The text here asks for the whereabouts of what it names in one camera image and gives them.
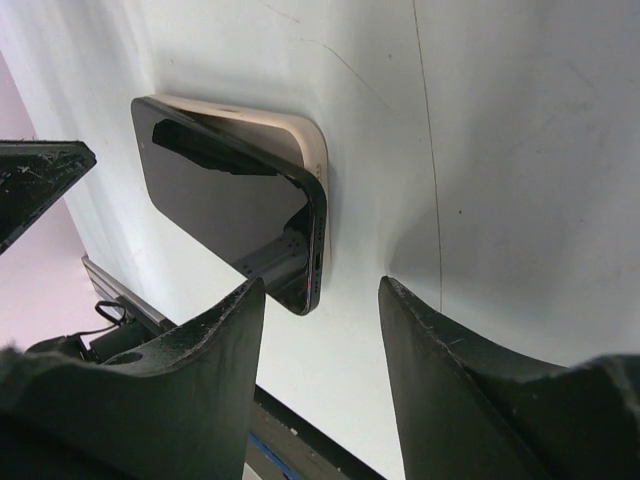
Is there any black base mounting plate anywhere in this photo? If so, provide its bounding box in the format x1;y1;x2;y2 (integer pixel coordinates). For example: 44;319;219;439
243;387;382;479

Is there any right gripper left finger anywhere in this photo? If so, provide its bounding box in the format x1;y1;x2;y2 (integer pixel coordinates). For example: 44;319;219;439
1;279;265;479

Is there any black smartphone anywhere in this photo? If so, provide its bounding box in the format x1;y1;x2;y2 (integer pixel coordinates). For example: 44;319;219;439
131;95;329;316

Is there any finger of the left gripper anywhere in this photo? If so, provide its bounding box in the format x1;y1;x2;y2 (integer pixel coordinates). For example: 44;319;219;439
1;140;96;251

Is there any beige phone case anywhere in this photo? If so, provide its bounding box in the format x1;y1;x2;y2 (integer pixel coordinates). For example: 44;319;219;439
149;92;329;201

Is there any front aluminium frame rail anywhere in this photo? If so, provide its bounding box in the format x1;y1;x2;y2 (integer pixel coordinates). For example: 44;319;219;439
82;255;176;335

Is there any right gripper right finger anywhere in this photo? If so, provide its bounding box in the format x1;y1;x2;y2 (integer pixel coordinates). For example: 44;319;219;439
378;277;639;479

